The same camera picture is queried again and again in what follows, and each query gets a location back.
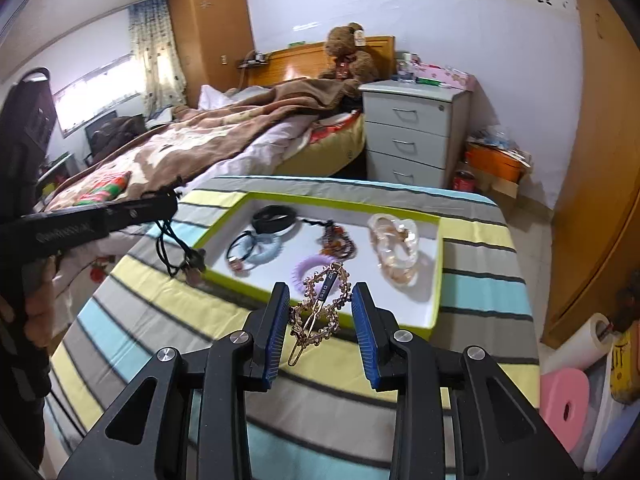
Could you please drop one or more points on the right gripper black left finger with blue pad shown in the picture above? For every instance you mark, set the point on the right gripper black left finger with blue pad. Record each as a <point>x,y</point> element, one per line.
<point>144,433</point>

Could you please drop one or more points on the pink box on nightstand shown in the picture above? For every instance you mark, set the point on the pink box on nightstand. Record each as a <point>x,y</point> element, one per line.
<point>444,76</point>

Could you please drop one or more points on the person's left hand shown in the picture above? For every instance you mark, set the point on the person's left hand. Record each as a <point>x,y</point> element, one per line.
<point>39,307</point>

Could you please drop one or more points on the cola bottle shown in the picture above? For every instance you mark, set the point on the cola bottle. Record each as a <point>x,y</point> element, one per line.
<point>464,179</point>

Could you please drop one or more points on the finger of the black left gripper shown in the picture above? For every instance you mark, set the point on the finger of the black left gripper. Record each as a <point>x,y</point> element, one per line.
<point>154,207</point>

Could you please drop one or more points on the red green wrapped package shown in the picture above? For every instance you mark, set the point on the red green wrapped package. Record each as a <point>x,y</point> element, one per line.
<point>105,189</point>

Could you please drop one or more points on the rhinestone gold hair clip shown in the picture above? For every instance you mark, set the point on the rhinestone gold hair clip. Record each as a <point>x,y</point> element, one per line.
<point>316,317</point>

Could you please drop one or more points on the wooden wardrobe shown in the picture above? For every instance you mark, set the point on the wooden wardrobe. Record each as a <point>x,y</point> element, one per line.
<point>212,38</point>

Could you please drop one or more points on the orange box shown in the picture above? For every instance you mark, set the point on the orange box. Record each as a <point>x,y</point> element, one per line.
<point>495,162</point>

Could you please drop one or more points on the wooden door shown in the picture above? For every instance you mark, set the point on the wooden door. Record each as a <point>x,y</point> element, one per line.
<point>595,228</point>

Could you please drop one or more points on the brown patterned blanket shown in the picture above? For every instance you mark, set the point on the brown patterned blanket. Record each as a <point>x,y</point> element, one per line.
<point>245,138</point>

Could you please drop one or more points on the cardboard box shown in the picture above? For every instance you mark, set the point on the cardboard box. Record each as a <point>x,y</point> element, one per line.
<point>504,189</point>

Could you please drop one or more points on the yellow container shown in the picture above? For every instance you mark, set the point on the yellow container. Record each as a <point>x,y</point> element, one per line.
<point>624,372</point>

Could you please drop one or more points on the striped cloth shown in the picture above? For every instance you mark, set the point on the striped cloth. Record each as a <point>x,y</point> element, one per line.
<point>321,419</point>

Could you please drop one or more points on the patterned curtain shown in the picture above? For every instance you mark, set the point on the patterned curtain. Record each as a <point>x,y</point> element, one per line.
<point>160,79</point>

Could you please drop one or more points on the white paper roll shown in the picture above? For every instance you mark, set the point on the white paper roll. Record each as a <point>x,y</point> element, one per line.
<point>586,346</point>

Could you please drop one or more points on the wooden headboard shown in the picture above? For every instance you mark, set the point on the wooden headboard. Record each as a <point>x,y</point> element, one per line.
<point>308,60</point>

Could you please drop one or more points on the black chair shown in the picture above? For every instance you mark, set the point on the black chair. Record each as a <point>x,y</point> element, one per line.
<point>109,133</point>

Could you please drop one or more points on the green white shallow tray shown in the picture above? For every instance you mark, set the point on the green white shallow tray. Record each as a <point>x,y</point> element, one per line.
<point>239,259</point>

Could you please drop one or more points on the brown teddy bear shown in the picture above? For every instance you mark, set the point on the brown teddy bear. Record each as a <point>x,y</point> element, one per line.
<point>350,62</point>

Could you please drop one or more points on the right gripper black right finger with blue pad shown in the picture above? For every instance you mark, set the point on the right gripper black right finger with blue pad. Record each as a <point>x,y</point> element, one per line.
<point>498,434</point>

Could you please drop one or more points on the yellow pillow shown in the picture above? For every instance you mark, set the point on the yellow pillow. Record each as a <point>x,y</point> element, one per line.
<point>334,143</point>

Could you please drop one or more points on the grey three-drawer nightstand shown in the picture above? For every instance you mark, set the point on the grey three-drawer nightstand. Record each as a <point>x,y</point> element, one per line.
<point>414,132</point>

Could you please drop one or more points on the pink plastic stool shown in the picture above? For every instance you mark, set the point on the pink plastic stool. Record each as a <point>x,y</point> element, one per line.
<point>564,400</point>

